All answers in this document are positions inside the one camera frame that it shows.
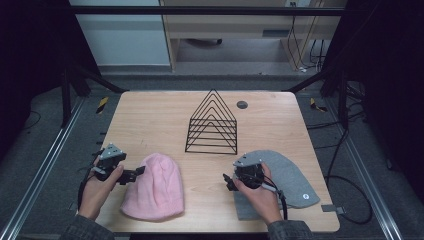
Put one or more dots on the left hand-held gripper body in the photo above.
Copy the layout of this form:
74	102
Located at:
109	160

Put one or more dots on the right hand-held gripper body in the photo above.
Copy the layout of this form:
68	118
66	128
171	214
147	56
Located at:
250	175

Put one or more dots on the pink beanie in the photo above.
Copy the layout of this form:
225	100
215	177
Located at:
156	190

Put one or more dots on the grey beanie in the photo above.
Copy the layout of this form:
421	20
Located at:
293	180

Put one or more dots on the person's left hand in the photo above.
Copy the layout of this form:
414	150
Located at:
96	193

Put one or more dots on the person's right hand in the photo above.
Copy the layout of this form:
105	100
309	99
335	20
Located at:
263	203

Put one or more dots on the yellow black striped tape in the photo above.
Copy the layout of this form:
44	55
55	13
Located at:
102	105
316	106

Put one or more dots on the round grey table grommet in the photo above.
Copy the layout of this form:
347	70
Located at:
242	104

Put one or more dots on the black metal stand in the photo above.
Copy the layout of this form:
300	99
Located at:
66	96
341	96

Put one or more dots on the grey tape strip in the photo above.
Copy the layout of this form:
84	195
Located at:
331	209

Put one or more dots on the dark curtain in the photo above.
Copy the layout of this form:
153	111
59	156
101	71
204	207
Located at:
393	83
30	66

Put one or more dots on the white panel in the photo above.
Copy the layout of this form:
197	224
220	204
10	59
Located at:
123	36

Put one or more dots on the grey object under desk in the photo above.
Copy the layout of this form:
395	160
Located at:
203	42

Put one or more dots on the aluminium rail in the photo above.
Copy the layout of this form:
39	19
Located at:
370	186
40	173

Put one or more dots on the black horizontal frame bar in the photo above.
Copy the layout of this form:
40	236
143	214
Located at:
200	10

